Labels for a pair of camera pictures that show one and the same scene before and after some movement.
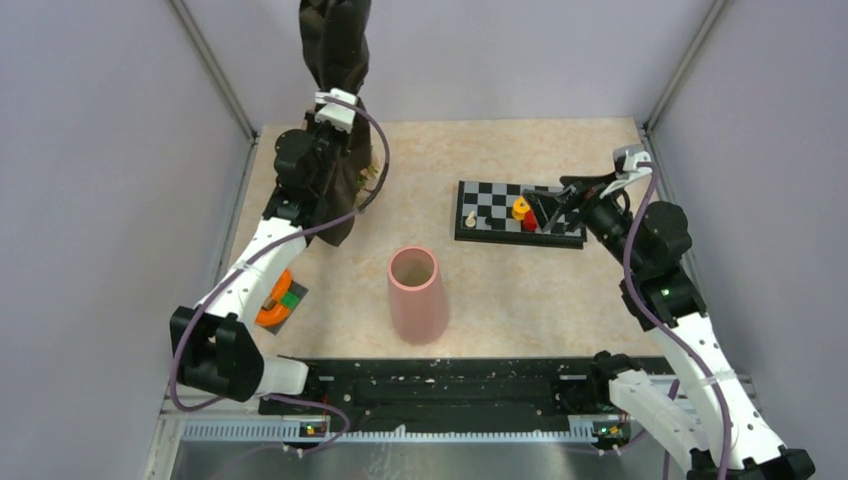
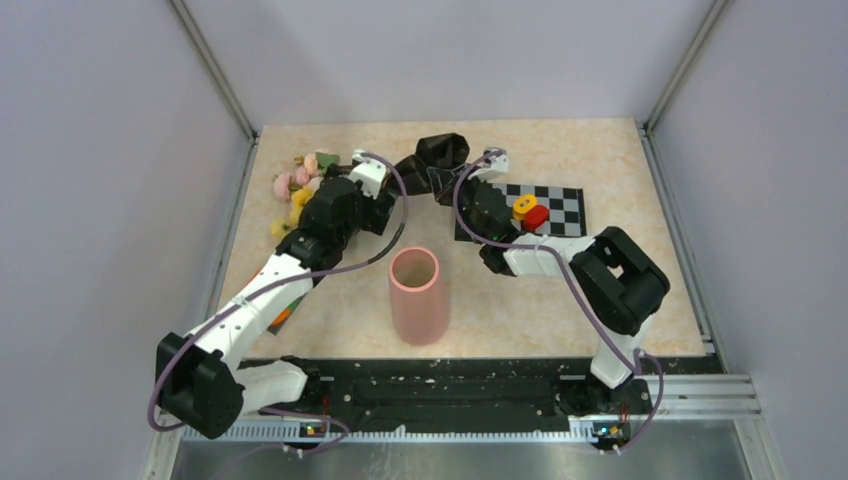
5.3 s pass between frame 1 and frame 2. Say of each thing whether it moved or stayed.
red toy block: stayed
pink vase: stayed
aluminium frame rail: stayed
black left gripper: moved
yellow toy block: stayed
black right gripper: moved
